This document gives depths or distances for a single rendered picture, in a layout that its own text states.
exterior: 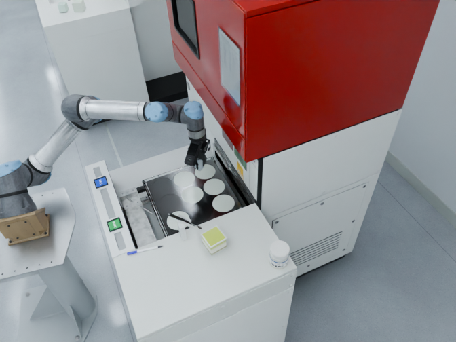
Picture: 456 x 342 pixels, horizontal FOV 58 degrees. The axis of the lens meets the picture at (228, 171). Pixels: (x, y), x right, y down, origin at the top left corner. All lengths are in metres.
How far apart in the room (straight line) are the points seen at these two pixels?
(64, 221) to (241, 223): 0.84
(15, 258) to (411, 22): 1.82
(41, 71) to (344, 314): 3.72
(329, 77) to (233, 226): 0.69
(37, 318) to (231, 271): 1.52
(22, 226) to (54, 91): 2.59
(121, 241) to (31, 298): 1.26
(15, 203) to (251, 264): 1.02
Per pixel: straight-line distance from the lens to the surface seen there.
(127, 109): 1.62
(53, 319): 2.75
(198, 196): 1.87
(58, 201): 2.14
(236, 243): 1.63
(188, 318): 1.52
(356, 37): 1.48
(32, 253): 2.00
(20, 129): 4.06
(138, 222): 1.85
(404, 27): 1.61
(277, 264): 1.54
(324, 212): 2.13
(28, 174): 1.99
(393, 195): 3.21
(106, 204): 1.85
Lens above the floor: 2.33
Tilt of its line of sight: 47 degrees down
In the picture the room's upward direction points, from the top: 3 degrees counter-clockwise
